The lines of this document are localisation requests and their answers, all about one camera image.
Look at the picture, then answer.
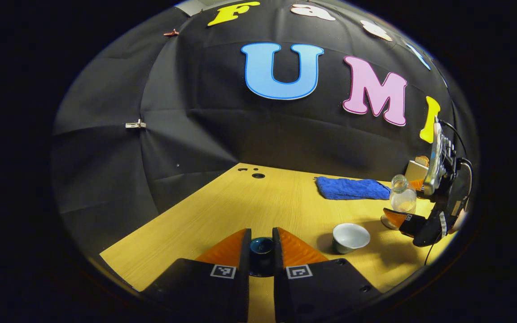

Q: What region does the white toaster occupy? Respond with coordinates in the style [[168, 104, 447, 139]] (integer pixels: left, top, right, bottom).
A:
[[404, 160, 429, 182]]

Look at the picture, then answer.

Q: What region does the clear plastic water bottle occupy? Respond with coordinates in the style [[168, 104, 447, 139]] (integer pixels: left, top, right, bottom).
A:
[[390, 175, 417, 216]]

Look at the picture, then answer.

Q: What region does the black backdrop cloth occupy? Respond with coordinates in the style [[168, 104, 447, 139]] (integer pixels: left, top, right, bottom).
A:
[[52, 0, 465, 256]]

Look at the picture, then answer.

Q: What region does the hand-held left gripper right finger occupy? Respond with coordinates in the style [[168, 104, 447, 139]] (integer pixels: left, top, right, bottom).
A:
[[272, 227, 382, 323]]

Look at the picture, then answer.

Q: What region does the round brown coaster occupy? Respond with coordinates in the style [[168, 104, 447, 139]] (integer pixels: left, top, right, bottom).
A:
[[380, 214, 400, 231]]

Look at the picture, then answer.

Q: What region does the blue towel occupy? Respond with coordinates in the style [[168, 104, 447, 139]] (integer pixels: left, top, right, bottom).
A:
[[316, 176, 391, 201]]

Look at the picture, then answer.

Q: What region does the black cable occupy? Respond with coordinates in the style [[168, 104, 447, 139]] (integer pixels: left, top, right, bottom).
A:
[[437, 118, 474, 180]]

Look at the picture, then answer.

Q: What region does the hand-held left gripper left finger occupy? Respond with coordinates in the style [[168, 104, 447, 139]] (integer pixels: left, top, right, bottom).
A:
[[144, 228, 253, 323]]

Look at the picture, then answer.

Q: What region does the white teacup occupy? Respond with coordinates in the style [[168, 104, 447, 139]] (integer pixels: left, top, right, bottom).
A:
[[333, 223, 371, 254]]

